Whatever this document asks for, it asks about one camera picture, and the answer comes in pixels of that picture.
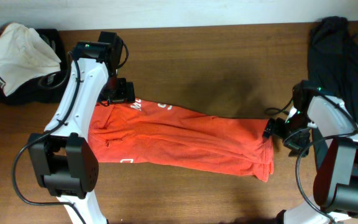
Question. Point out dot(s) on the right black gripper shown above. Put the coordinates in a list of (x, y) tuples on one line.
[(300, 145)]

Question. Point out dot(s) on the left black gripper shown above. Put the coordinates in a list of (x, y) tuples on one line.
[(125, 93)]

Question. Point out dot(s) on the orange t-shirt with white logo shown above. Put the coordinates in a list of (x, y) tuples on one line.
[(145, 131)]

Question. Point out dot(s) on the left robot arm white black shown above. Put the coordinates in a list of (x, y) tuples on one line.
[(61, 157)]

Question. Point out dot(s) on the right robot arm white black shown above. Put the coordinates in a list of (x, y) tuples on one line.
[(317, 116)]

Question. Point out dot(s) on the black folded garment on left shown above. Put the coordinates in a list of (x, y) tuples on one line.
[(31, 91)]

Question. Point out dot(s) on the black garment on right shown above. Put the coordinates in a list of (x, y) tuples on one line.
[(333, 61)]

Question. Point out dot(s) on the white crumpled garment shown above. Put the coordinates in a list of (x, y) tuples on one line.
[(24, 55)]

